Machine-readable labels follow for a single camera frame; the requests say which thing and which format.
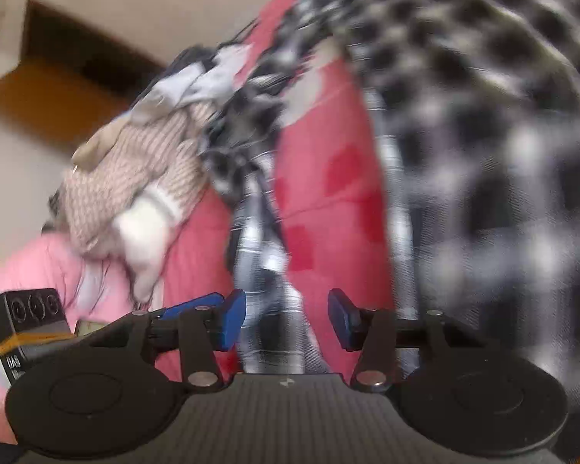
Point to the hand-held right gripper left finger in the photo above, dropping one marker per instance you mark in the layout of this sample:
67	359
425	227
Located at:
232	319

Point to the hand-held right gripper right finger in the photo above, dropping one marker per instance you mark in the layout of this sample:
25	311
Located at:
341	321

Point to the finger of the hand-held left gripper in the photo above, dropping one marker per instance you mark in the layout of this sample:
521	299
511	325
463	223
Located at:
193	302

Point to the black white plaid shirt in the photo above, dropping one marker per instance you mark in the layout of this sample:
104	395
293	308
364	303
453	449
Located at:
464	154

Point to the light pink cloth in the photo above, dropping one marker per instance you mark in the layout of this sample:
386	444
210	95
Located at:
43	266

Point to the pink floral blanket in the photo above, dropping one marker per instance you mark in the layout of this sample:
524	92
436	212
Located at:
328	179

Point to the white garment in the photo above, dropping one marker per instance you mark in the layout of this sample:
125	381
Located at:
198	82

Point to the dark grey garment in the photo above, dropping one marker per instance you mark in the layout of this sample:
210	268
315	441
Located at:
188	60

